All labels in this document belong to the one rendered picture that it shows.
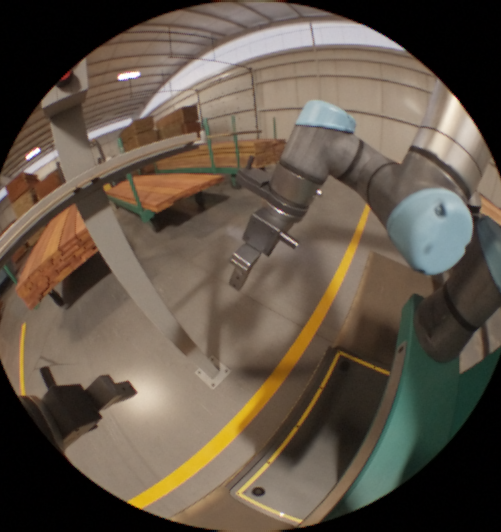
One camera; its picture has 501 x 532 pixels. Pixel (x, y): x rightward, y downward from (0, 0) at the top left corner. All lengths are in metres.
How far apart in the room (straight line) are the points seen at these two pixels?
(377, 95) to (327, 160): 8.34
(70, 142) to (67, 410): 0.35
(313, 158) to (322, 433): 0.72
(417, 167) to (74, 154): 0.43
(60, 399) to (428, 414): 0.47
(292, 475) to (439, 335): 0.57
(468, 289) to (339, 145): 0.28
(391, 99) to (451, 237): 8.41
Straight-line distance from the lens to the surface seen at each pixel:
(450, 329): 0.37
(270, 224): 0.25
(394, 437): 0.34
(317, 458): 0.71
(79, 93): 0.34
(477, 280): 0.33
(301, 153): 0.25
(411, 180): 0.17
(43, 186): 9.47
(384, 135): 8.33
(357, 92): 8.64
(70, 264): 1.82
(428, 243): 0.15
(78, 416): 0.23
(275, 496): 0.74
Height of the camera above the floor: 1.00
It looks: 42 degrees down
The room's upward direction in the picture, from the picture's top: 7 degrees counter-clockwise
